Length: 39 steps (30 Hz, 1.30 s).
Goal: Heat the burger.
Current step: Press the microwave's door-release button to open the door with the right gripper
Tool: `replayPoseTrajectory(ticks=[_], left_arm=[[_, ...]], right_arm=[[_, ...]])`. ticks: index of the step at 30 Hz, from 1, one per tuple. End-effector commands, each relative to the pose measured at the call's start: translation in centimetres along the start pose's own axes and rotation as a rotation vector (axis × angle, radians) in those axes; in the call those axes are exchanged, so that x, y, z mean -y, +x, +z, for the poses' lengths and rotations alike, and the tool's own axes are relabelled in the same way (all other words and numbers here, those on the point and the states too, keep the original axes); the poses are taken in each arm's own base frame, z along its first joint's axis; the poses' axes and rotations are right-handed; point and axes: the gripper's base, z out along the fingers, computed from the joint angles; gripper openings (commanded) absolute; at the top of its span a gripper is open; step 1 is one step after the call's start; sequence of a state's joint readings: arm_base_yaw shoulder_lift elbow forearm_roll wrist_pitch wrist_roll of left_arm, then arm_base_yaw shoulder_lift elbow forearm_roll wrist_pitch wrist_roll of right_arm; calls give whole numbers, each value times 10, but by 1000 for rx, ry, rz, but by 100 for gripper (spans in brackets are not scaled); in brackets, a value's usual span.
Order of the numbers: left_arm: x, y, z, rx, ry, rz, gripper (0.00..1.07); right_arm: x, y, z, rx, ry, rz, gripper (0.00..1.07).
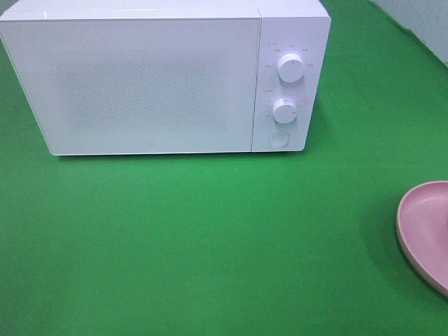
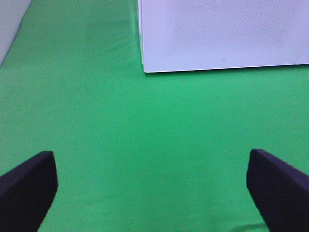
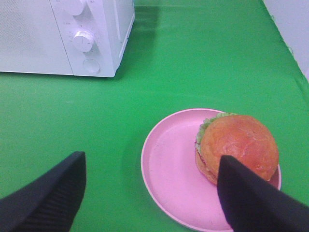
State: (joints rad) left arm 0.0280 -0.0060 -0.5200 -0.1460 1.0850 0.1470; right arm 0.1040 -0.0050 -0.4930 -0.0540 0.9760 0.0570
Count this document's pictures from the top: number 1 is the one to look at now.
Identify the round door release button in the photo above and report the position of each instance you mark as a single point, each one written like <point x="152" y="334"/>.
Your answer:
<point x="279" y="139"/>

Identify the white microwave door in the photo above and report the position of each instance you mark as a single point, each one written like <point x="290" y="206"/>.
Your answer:
<point x="105" y="87"/>

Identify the pink round plate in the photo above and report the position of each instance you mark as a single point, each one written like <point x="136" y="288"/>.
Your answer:
<point x="421" y="226"/>

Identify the lower white dial knob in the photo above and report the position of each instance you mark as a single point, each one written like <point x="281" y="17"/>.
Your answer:
<point x="285" y="110"/>

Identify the white dial knob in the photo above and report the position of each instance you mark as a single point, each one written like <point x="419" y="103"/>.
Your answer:
<point x="285" y="110"/>
<point x="290" y="66"/>

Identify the green table cloth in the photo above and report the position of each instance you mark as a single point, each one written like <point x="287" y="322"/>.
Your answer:
<point x="236" y="244"/>

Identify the upper white dial knob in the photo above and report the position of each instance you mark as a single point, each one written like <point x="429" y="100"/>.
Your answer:
<point x="290" y="66"/>

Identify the white microwave oven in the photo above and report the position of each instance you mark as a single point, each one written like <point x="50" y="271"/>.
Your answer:
<point x="303" y="26"/>

